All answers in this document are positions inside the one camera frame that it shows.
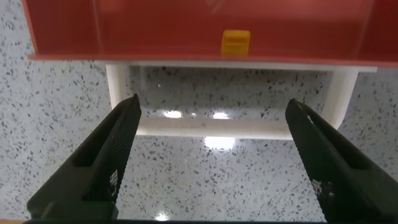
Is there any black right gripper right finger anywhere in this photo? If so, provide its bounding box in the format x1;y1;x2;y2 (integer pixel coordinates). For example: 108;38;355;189
285;98;398;222

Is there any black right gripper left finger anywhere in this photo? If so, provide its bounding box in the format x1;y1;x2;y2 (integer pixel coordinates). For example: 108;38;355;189
27;93;142;220

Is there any small yellow plastic tab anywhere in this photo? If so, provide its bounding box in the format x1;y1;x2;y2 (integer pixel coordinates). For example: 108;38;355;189
220;29;251;58

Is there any red drawer with white handle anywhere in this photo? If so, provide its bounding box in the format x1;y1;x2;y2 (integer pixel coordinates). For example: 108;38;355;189
21;0;398;140

